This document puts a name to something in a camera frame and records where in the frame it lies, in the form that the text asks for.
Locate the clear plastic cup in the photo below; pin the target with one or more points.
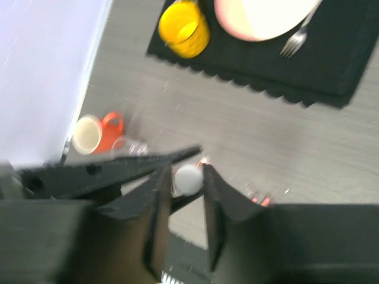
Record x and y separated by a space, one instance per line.
126 146

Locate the mannequin hand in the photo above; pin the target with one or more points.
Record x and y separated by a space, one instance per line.
255 196

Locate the yellow mug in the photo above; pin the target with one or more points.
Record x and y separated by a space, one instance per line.
184 29

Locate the silver fork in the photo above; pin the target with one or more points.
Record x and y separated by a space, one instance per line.
295 42

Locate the black cloth placemat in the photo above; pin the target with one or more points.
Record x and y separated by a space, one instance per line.
327 69

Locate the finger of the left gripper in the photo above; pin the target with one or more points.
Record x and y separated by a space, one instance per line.
179 202
73 181

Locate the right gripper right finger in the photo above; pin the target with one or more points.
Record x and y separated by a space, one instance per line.
287 243

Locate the glitter nail polish bottle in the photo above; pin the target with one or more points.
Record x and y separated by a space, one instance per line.
205 160

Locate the orange mug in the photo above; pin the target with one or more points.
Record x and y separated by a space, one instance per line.
93 135

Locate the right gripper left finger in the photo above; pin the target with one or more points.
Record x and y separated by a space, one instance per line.
117 234

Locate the pink cream plate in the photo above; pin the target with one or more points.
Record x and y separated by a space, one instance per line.
260 20

